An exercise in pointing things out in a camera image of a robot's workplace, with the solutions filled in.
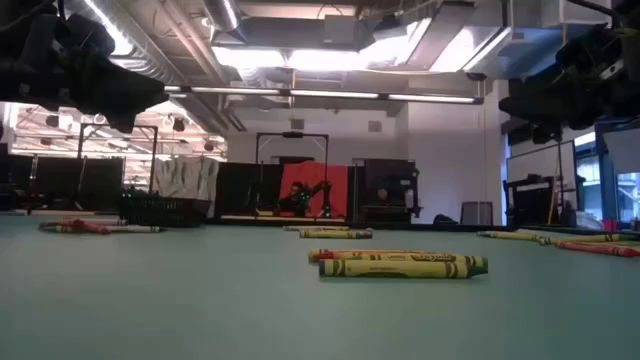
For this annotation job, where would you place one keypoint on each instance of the black partition panel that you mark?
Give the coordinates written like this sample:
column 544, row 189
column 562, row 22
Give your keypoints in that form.
column 60, row 180
column 240, row 190

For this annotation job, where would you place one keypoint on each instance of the long ceiling light bar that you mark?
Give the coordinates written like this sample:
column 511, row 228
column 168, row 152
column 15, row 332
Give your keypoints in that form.
column 325, row 94

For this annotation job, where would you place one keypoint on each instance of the person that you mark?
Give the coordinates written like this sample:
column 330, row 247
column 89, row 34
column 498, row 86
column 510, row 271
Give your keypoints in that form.
column 295, row 202
column 382, row 195

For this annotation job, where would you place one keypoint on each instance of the black bag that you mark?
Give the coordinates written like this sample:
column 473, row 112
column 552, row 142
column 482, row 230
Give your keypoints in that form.
column 444, row 220

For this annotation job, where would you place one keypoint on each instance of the black gantry frame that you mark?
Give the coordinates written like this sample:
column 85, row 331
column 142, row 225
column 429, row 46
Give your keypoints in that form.
column 145, row 126
column 292, row 134

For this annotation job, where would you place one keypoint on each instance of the black equipment cart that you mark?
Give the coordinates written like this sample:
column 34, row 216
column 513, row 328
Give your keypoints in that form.
column 530, row 200

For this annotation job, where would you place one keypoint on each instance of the white crayon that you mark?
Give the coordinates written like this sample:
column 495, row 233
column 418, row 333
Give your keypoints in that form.
column 135, row 229

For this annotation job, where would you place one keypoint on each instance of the green table mat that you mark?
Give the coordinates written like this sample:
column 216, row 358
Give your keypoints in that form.
column 150, row 300

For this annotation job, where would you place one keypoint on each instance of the round silver air duct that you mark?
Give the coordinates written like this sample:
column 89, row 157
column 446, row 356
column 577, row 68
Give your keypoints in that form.
column 225, row 17

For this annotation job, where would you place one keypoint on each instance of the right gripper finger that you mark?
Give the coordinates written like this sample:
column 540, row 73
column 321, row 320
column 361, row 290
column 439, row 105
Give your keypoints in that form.
column 546, row 134
column 535, row 107

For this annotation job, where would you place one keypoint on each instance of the grey ceiling unit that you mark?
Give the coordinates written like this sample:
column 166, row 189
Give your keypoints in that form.
column 340, row 30

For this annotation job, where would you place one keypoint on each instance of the black plastic basket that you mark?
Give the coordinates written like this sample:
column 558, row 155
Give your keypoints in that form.
column 165, row 212

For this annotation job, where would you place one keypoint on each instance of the rectangular silver air duct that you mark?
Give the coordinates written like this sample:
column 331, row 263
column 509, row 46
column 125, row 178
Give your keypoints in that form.
column 450, row 40

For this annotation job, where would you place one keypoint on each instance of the grey white curtain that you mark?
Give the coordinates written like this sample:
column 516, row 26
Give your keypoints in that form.
column 185, row 180

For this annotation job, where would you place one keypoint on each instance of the black ceiling speaker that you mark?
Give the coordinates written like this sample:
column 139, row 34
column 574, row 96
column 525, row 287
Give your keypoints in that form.
column 209, row 146
column 52, row 121
column 179, row 125

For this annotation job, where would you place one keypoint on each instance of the red backdrop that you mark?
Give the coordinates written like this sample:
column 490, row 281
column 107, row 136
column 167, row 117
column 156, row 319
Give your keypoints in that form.
column 337, row 180

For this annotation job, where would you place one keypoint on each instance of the red orange crayon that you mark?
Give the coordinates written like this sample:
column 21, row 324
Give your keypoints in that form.
column 322, row 255

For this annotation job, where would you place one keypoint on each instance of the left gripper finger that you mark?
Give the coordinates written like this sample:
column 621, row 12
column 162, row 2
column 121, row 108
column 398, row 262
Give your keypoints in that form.
column 120, row 87
column 129, row 117

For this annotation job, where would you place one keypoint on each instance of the grey wall vent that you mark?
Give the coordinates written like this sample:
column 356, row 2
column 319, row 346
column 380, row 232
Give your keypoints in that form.
column 297, row 124
column 375, row 126

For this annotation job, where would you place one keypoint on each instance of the grey bin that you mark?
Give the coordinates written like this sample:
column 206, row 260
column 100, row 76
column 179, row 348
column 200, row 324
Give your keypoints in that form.
column 476, row 214

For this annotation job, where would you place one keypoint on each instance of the black background robot arm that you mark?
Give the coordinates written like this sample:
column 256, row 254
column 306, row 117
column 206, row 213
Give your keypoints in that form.
column 327, row 205

